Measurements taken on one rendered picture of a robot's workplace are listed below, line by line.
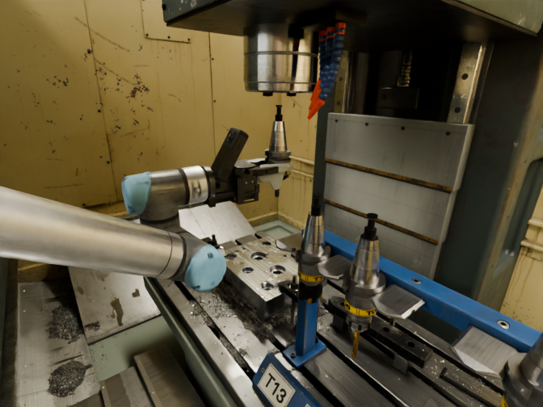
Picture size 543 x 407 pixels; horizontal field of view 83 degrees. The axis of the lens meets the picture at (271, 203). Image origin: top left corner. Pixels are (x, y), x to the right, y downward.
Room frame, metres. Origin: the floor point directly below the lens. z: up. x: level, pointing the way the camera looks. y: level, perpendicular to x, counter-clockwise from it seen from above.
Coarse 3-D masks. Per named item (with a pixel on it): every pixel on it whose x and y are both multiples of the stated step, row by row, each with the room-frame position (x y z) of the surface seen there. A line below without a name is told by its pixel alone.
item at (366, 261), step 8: (360, 240) 0.40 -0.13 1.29; (368, 240) 0.39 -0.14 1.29; (376, 240) 0.39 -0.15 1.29; (360, 248) 0.39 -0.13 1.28; (368, 248) 0.39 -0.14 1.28; (376, 248) 0.39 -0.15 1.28; (360, 256) 0.39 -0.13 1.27; (368, 256) 0.38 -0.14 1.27; (376, 256) 0.39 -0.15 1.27; (352, 264) 0.40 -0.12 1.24; (360, 264) 0.39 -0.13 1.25; (368, 264) 0.38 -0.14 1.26; (376, 264) 0.38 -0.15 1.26; (352, 272) 0.39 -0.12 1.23; (360, 272) 0.38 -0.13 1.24; (368, 272) 0.38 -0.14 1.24; (376, 272) 0.38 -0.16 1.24; (360, 280) 0.38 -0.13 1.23; (368, 280) 0.38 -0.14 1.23; (376, 280) 0.38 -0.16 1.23
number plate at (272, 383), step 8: (272, 368) 0.47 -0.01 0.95; (264, 376) 0.46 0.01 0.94; (272, 376) 0.46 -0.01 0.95; (280, 376) 0.45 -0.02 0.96; (264, 384) 0.45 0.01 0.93; (272, 384) 0.44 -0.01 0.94; (280, 384) 0.44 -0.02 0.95; (288, 384) 0.43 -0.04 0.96; (264, 392) 0.44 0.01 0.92; (272, 392) 0.43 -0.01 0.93; (280, 392) 0.43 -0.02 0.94; (288, 392) 0.42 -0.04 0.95; (272, 400) 0.42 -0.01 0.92; (280, 400) 0.42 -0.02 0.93; (288, 400) 0.41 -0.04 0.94
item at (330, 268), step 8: (336, 256) 0.47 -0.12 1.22; (344, 256) 0.48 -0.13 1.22; (320, 264) 0.45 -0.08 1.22; (328, 264) 0.45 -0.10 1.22; (336, 264) 0.45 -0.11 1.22; (344, 264) 0.45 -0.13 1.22; (320, 272) 0.43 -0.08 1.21; (328, 272) 0.42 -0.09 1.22; (336, 272) 0.42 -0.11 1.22; (336, 280) 0.41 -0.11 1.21
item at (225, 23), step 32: (192, 0) 0.58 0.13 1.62; (224, 0) 0.51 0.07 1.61; (256, 0) 0.49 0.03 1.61; (288, 0) 0.49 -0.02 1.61; (320, 0) 0.48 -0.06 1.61; (352, 0) 0.48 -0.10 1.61; (384, 0) 0.48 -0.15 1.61; (416, 0) 0.48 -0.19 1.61; (448, 0) 0.49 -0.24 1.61; (480, 0) 0.54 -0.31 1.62; (512, 0) 0.62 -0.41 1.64; (224, 32) 0.75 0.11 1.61; (352, 32) 0.72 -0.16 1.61; (384, 32) 0.72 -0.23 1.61; (416, 32) 0.71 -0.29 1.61; (448, 32) 0.70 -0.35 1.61; (480, 32) 0.70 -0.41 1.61; (512, 32) 0.69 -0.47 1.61
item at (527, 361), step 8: (536, 344) 0.24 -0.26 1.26; (528, 352) 0.24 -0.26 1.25; (536, 352) 0.23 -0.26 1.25; (528, 360) 0.23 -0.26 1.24; (536, 360) 0.23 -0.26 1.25; (520, 368) 0.24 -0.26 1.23; (528, 368) 0.23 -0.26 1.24; (536, 368) 0.22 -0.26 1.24; (528, 376) 0.22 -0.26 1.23; (536, 376) 0.22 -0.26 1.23; (536, 384) 0.22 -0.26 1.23
